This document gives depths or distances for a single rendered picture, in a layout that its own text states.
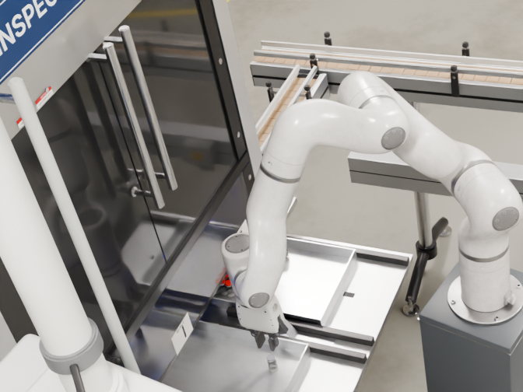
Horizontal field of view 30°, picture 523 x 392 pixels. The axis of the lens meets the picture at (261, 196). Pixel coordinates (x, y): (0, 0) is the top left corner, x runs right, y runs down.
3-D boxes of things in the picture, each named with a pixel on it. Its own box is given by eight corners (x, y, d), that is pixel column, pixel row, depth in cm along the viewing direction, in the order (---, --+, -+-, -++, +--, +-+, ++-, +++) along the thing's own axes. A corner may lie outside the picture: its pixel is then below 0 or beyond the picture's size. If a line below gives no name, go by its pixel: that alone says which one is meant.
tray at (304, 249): (204, 304, 259) (201, 295, 257) (243, 239, 276) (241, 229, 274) (322, 329, 245) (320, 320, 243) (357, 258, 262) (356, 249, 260)
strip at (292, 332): (279, 337, 245) (275, 322, 242) (283, 329, 247) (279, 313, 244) (331, 349, 240) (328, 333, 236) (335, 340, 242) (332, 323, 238)
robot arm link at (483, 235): (494, 222, 239) (492, 145, 224) (532, 269, 225) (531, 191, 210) (449, 237, 238) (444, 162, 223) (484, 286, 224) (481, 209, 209)
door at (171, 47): (165, 264, 224) (92, 47, 187) (242, 149, 253) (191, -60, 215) (167, 264, 224) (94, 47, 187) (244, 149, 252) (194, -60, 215)
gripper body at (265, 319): (279, 284, 221) (288, 317, 228) (240, 277, 226) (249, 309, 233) (266, 308, 216) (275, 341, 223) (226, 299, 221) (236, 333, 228)
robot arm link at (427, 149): (487, 229, 224) (456, 190, 237) (524, 193, 221) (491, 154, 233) (344, 132, 195) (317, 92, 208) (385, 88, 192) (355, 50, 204)
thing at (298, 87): (251, 232, 283) (241, 191, 273) (205, 225, 290) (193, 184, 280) (335, 96, 328) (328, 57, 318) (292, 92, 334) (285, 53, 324)
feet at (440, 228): (398, 314, 361) (394, 288, 353) (437, 225, 394) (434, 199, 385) (419, 318, 358) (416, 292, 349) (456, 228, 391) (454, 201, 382)
